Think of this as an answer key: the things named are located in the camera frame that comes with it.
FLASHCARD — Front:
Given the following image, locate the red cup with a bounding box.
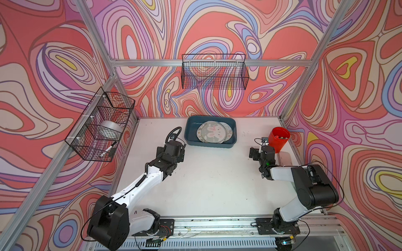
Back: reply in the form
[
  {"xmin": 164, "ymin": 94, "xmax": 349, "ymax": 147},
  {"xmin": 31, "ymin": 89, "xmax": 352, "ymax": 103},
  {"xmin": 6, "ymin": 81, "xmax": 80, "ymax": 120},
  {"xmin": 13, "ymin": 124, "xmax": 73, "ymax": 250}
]
[{"xmin": 268, "ymin": 127, "xmax": 291, "ymax": 153}]

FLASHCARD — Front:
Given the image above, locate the black wire basket wall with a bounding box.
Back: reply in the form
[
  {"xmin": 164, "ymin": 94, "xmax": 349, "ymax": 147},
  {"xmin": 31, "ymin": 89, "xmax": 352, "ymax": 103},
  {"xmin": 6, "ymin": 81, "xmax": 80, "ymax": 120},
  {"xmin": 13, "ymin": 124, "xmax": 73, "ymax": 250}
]
[
  {"xmin": 64, "ymin": 88, "xmax": 135, "ymax": 162},
  {"xmin": 181, "ymin": 52, "xmax": 249, "ymax": 91}
]

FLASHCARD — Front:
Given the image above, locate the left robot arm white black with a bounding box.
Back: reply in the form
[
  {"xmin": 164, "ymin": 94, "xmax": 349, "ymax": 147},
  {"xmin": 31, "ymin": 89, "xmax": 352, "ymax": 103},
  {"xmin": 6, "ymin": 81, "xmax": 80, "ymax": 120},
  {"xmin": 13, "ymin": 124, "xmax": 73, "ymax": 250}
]
[{"xmin": 87, "ymin": 140, "xmax": 186, "ymax": 251}]

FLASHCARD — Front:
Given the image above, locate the pink flat case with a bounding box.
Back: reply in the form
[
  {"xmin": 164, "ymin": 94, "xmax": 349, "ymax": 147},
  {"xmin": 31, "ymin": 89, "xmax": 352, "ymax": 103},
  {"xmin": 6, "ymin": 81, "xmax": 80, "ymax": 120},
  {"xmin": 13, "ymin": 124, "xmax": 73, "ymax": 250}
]
[{"xmin": 276, "ymin": 152, "xmax": 293, "ymax": 166}]

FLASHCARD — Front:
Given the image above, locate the black wire basket left wall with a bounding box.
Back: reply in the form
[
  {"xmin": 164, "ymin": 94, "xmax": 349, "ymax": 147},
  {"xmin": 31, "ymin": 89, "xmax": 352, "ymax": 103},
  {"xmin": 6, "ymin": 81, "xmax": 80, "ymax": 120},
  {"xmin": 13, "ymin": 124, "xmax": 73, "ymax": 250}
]
[{"xmin": 64, "ymin": 88, "xmax": 135, "ymax": 162}]

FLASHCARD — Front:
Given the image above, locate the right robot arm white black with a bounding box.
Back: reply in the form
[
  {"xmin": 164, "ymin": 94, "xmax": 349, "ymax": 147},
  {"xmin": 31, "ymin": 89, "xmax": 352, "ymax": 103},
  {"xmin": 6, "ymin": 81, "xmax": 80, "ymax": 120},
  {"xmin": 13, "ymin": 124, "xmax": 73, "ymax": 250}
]
[{"xmin": 249, "ymin": 141, "xmax": 340, "ymax": 234}]

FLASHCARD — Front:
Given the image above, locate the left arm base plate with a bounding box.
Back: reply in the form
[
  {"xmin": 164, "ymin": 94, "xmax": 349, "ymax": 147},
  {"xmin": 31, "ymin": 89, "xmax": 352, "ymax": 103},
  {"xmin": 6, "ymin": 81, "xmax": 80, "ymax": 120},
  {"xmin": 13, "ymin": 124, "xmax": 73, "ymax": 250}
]
[{"xmin": 133, "ymin": 219, "xmax": 175, "ymax": 238}]

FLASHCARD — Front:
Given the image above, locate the white butterfly star coaster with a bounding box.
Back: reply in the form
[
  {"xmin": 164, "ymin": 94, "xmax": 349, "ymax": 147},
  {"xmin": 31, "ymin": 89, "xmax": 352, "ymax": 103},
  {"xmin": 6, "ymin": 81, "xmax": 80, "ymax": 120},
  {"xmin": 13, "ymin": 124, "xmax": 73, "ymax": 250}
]
[{"xmin": 220, "ymin": 122, "xmax": 233, "ymax": 142}]

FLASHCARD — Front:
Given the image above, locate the white marker in basket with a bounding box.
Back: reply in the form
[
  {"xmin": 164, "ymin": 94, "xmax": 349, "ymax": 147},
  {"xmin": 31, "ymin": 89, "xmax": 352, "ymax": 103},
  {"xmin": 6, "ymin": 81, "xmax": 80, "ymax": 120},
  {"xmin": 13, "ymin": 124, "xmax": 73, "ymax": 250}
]
[{"xmin": 100, "ymin": 145, "xmax": 116, "ymax": 158}]

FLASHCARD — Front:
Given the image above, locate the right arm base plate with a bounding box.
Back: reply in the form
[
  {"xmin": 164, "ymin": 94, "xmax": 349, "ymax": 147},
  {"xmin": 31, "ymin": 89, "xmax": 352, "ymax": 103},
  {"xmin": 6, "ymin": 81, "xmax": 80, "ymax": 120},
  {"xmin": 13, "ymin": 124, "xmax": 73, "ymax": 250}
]
[{"xmin": 255, "ymin": 218, "xmax": 300, "ymax": 235}]

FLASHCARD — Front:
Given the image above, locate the black wire basket back wall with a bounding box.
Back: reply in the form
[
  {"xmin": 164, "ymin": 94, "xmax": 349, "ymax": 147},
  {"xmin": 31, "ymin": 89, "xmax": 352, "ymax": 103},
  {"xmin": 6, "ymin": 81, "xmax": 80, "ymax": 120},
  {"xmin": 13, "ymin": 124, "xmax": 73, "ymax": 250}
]
[{"xmin": 181, "ymin": 52, "xmax": 249, "ymax": 91}]

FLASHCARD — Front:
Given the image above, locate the white roll in basket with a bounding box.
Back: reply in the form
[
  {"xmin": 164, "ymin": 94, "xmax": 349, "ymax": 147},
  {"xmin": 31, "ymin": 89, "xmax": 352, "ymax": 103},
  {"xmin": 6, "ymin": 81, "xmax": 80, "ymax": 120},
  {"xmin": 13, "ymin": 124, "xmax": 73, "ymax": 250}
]
[{"xmin": 97, "ymin": 120, "xmax": 123, "ymax": 141}]

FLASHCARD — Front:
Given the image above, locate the teal plastic storage box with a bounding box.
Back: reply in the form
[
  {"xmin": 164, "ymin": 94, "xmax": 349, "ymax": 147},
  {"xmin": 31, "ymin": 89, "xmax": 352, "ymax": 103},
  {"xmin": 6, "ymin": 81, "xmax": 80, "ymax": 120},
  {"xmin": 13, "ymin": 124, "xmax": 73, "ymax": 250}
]
[{"xmin": 185, "ymin": 116, "xmax": 237, "ymax": 149}]

